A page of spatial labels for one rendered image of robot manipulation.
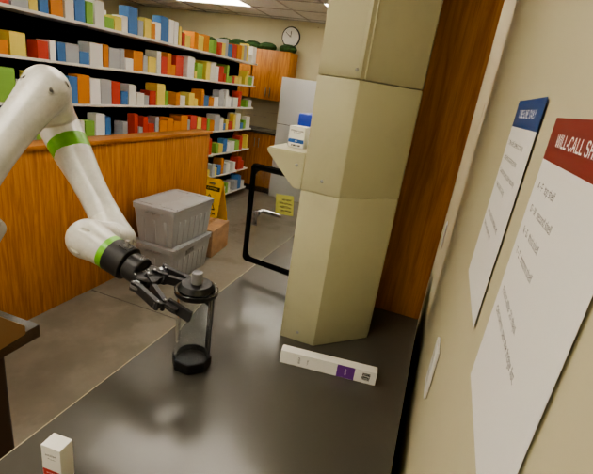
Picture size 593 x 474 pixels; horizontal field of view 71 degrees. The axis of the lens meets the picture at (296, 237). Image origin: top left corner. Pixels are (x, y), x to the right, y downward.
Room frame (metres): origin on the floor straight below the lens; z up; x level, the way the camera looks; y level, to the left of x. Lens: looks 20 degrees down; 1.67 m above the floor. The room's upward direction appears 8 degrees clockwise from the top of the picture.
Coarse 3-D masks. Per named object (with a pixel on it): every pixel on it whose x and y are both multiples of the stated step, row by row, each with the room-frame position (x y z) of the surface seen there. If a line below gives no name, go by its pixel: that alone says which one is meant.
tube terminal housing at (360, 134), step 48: (336, 96) 1.11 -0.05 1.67; (384, 96) 1.13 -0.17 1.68; (336, 144) 1.10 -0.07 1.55; (384, 144) 1.14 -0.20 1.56; (336, 192) 1.09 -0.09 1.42; (384, 192) 1.16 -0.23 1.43; (336, 240) 1.10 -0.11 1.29; (384, 240) 1.18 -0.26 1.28; (288, 288) 1.12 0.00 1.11; (336, 288) 1.11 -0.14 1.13; (288, 336) 1.12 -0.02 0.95; (336, 336) 1.13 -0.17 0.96
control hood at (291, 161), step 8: (280, 144) 1.24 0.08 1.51; (272, 152) 1.15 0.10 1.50; (280, 152) 1.15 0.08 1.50; (288, 152) 1.14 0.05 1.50; (296, 152) 1.14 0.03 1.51; (304, 152) 1.14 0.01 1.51; (280, 160) 1.15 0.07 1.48; (288, 160) 1.14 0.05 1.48; (296, 160) 1.13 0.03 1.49; (304, 160) 1.13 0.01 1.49; (280, 168) 1.14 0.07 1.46; (288, 168) 1.14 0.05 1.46; (296, 168) 1.13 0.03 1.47; (288, 176) 1.14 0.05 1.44; (296, 176) 1.13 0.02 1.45; (296, 184) 1.13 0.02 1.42
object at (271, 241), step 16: (256, 176) 1.54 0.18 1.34; (272, 176) 1.51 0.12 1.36; (256, 192) 1.54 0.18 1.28; (272, 192) 1.51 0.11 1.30; (288, 192) 1.48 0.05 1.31; (256, 208) 1.54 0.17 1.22; (272, 208) 1.51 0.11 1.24; (288, 208) 1.48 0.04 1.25; (272, 224) 1.50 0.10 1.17; (288, 224) 1.47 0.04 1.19; (256, 240) 1.53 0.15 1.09; (272, 240) 1.50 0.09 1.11; (288, 240) 1.47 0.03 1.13; (256, 256) 1.52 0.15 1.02; (272, 256) 1.49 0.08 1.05; (288, 256) 1.47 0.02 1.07
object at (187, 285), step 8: (192, 272) 0.92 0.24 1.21; (200, 272) 0.93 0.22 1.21; (184, 280) 0.93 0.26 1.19; (192, 280) 0.91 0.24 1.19; (200, 280) 0.92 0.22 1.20; (208, 280) 0.94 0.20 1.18; (184, 288) 0.89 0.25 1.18; (192, 288) 0.89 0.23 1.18; (200, 288) 0.90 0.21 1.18; (208, 288) 0.91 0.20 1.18
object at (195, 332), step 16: (176, 288) 0.91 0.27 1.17; (192, 304) 0.88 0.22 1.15; (208, 304) 0.90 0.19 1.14; (176, 320) 0.90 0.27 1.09; (192, 320) 0.88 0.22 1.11; (208, 320) 0.90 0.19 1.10; (176, 336) 0.90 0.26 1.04; (192, 336) 0.88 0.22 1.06; (208, 336) 0.91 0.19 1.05; (176, 352) 0.89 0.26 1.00; (192, 352) 0.88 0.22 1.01; (208, 352) 0.92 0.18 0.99
